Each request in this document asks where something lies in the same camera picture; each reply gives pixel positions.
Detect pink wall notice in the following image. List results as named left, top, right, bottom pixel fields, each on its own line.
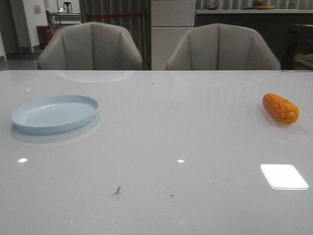
left=33, top=5, right=41, bottom=15

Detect light blue round plate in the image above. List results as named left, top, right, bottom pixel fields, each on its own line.
left=11, top=95, right=98, bottom=135

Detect red trash bin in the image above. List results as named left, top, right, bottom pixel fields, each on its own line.
left=37, top=25, right=52, bottom=49

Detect fruit bowl on counter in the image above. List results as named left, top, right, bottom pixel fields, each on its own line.
left=252, top=0, right=275, bottom=10

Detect orange corn cob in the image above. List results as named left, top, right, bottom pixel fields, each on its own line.
left=262, top=93, right=300, bottom=125

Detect right beige upholstered chair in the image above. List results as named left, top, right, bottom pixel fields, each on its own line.
left=165, top=23, right=281, bottom=71

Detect dark wooden chair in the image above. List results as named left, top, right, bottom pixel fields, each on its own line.
left=281, top=24, right=313, bottom=70

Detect left beige upholstered chair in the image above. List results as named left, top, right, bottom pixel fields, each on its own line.
left=37, top=22, right=143, bottom=71

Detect dark counter with white top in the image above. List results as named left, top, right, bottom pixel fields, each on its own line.
left=195, top=9, right=313, bottom=63

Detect beige upholstered chair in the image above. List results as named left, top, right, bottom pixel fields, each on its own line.
left=165, top=23, right=281, bottom=71
left=37, top=22, right=143, bottom=71

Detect red barrier belt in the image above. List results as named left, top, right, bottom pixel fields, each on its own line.
left=89, top=13, right=144, bottom=19

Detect white cabinet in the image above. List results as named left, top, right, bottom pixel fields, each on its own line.
left=151, top=0, right=196, bottom=71

